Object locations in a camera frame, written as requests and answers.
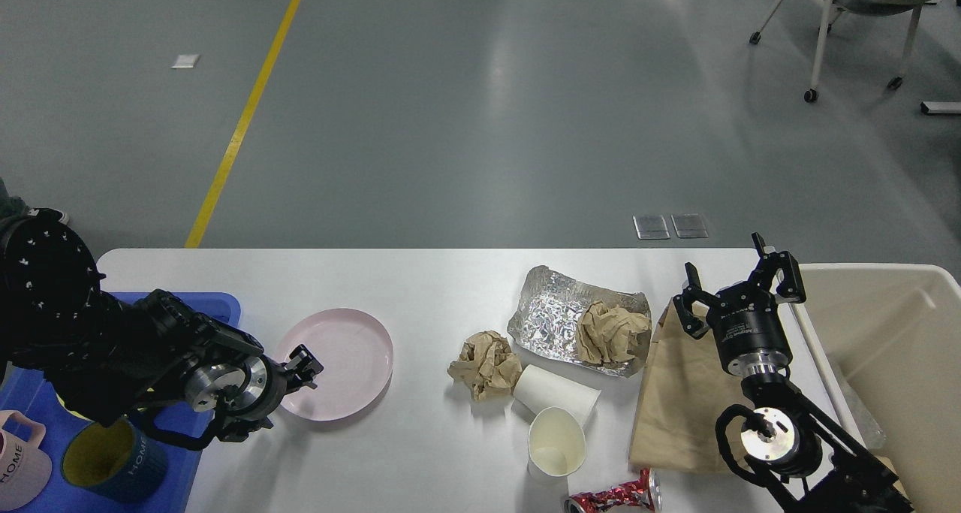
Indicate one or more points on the left metal floor plate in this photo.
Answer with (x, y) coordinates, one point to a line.
(651, 227)

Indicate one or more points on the crumpled aluminium foil sheet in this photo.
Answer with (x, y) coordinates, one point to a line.
(549, 309)

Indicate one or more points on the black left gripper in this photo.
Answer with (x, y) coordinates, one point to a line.
(243, 396)

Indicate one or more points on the dark teal HOME mug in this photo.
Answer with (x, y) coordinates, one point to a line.
(118, 462)

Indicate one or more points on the pink HOME mug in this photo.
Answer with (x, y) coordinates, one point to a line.
(25, 468)

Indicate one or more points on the metal floor plate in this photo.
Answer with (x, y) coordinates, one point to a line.
(651, 227)
(690, 226)

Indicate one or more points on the crushed red can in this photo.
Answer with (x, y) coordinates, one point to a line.
(643, 493)

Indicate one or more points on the grey bar on floor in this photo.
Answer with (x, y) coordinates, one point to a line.
(940, 108)

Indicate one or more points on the beige plastic bin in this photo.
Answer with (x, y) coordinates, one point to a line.
(892, 333)

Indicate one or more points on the crumpled brown paper ball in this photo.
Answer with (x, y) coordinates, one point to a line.
(487, 366)

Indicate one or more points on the crumpled brown paper on foil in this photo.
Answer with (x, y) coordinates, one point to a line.
(607, 335)

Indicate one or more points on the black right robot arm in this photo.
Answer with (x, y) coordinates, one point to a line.
(783, 442)

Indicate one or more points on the brown paper bag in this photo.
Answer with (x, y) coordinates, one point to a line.
(682, 393)

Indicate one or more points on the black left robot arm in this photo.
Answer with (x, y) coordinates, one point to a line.
(181, 376)

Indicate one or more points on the right metal floor plate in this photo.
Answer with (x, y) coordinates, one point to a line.
(690, 226)

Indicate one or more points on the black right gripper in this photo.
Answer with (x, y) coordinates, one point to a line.
(745, 323)

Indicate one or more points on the yellow-green plate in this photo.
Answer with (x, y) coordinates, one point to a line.
(71, 411)

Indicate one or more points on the pink plate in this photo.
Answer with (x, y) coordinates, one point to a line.
(357, 355)

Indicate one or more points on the white paper cup lying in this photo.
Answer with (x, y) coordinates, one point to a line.
(538, 389)

